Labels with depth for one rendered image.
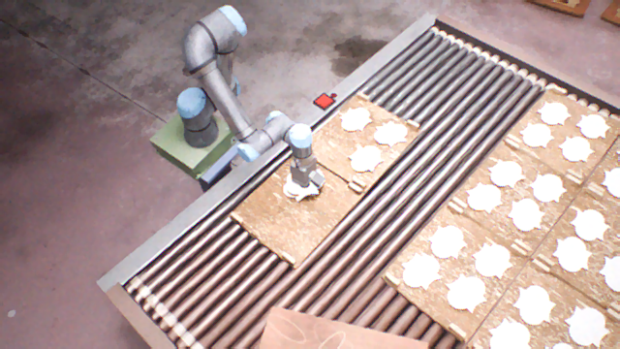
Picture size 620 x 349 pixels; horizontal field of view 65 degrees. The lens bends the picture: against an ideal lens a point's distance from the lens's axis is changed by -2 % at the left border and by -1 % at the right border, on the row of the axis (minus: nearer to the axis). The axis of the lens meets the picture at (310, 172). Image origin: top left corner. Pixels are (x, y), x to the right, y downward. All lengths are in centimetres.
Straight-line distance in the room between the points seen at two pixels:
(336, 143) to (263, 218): 46
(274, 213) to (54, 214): 186
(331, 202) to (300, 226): 16
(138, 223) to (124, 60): 155
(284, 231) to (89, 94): 252
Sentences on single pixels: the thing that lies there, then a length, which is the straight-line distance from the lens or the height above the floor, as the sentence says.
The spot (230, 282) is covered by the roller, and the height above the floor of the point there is 92.
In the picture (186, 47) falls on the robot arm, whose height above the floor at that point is 155.
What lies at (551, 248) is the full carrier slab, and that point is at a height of 94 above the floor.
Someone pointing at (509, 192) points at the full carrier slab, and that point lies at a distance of 206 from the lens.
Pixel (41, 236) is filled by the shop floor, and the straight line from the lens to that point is 340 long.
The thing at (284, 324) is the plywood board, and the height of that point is 104.
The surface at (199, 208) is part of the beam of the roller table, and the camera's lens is 200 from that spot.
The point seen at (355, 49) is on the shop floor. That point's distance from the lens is 396.
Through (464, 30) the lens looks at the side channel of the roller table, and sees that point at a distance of 268.
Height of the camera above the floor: 256
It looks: 54 degrees down
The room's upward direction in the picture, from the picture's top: 4 degrees counter-clockwise
